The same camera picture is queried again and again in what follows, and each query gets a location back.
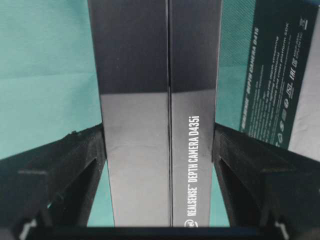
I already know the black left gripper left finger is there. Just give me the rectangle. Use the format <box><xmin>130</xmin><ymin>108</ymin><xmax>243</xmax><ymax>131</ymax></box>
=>
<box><xmin>0</xmin><ymin>125</ymin><xmax>105</xmax><ymax>228</ymax></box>

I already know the black D435i box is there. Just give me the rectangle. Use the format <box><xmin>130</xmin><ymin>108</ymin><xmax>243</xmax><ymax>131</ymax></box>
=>
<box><xmin>88</xmin><ymin>0</ymin><xmax>222</xmax><ymax>228</ymax></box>

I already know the black D415 box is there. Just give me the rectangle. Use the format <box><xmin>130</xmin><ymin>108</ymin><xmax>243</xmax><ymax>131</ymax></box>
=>
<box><xmin>239</xmin><ymin>0</ymin><xmax>320</xmax><ymax>160</ymax></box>

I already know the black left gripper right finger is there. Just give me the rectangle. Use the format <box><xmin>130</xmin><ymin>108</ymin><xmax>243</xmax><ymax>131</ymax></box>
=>
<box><xmin>213</xmin><ymin>124</ymin><xmax>320</xmax><ymax>228</ymax></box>

